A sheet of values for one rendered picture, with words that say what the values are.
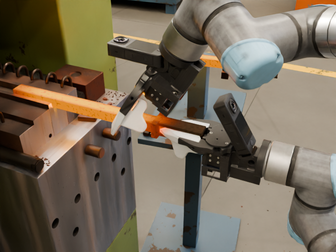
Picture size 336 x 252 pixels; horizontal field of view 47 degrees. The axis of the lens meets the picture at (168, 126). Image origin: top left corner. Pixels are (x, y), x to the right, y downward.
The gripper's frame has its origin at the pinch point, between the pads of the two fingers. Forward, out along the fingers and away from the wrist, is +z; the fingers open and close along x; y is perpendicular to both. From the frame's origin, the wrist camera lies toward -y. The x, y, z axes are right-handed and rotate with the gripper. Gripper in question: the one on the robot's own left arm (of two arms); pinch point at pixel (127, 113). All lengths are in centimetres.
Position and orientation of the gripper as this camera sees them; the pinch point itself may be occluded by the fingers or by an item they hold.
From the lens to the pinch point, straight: 80.8
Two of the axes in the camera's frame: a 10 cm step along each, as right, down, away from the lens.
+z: -4.4, 6.1, 6.6
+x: 4.1, -5.2, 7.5
